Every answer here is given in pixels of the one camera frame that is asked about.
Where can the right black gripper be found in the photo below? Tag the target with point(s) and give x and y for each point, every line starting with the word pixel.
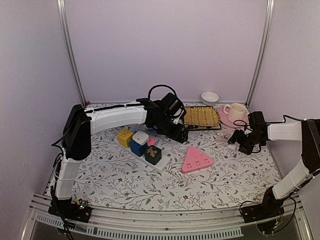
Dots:
pixel 237 137

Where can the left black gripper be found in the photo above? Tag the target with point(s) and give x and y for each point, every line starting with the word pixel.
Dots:
pixel 181 139

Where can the small white charger plug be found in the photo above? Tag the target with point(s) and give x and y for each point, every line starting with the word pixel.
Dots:
pixel 234 147

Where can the small pink adapter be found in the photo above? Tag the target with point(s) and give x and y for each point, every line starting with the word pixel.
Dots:
pixel 152 141

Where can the white multicolour power strip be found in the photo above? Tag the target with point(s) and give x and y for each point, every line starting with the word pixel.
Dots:
pixel 160 166

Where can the pink triangular power strip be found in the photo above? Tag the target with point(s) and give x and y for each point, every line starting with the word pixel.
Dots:
pixel 195 160

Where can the dark green cube adapter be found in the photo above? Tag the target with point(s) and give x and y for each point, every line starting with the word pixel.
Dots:
pixel 153 155

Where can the white cube plug adapter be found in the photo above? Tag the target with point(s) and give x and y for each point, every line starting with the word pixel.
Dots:
pixel 140 138

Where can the blue cube socket adapter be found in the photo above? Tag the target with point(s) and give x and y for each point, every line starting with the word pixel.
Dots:
pixel 138 149

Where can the yellow cube socket adapter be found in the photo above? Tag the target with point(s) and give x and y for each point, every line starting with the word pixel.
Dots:
pixel 125 137

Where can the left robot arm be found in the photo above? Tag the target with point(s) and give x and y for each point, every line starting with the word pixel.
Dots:
pixel 165 116

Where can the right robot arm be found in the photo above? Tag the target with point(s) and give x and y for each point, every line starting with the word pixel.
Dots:
pixel 257 132

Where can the light blue cube socket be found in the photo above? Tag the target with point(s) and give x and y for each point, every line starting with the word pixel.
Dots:
pixel 154 128

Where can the pink saucer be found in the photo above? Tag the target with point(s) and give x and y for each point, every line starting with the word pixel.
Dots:
pixel 224 120

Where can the woven bamboo tray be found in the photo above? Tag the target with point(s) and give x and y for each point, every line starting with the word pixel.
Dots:
pixel 204 116

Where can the cream mug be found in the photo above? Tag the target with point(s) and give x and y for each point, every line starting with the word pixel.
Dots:
pixel 234 111

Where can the white bowl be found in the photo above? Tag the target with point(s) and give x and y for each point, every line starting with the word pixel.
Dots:
pixel 209 98

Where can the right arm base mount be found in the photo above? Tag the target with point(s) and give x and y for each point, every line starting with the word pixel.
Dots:
pixel 253 212

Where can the right aluminium frame post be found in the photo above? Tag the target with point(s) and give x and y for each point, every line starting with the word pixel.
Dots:
pixel 270 4

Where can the aluminium frame post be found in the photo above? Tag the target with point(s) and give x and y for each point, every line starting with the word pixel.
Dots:
pixel 62 13
pixel 270 4

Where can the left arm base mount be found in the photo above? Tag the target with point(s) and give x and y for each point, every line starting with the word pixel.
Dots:
pixel 69 210

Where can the left aluminium frame post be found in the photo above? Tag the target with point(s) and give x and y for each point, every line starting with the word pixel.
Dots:
pixel 62 13

